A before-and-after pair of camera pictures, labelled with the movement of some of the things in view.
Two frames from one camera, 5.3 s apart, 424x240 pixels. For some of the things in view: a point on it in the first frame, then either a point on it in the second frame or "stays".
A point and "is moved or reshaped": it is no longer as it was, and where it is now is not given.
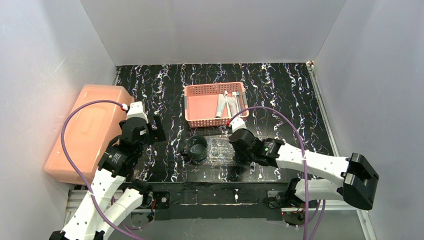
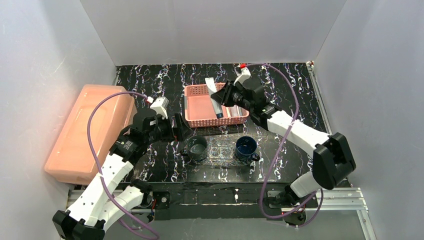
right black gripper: [238, 153] -> [228, 94]
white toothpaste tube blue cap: [221, 102] is moved or reshaped
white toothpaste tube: [232, 104] stays
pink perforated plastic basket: [211, 105] stays
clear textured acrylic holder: [220, 148] stays
